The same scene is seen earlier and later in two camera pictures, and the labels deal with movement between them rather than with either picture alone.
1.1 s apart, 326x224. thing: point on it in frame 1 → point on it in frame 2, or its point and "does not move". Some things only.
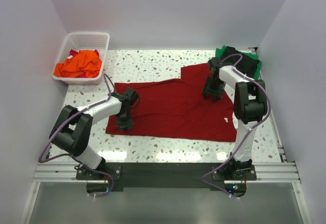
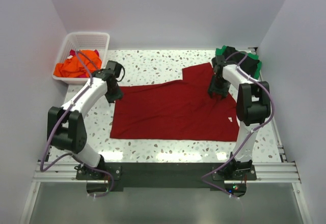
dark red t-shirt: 177,109 does not move
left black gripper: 124,121 → 113,94
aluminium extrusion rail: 267,172 does not move
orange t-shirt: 85,62 does not move
